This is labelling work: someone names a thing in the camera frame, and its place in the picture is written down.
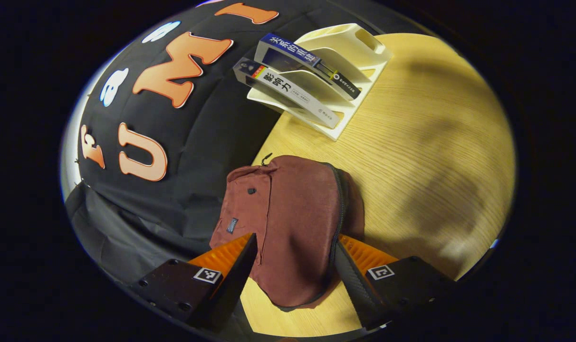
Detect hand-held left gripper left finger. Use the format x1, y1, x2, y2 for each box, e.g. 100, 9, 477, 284
130, 232, 259, 333

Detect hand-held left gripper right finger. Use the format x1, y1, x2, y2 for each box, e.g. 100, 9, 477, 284
334, 234, 456, 332

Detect maroon schoolbag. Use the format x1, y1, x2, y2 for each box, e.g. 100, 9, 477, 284
209, 153, 365, 312

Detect white book with grey cover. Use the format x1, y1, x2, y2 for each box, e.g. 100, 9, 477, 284
232, 57, 340, 129

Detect white bookshelf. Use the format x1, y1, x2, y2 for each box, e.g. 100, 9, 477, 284
247, 23, 394, 142

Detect white book with blue cover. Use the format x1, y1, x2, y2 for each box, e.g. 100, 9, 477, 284
254, 32, 362, 101

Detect black backdrop cloth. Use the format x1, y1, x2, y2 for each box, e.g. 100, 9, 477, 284
62, 0, 412, 304

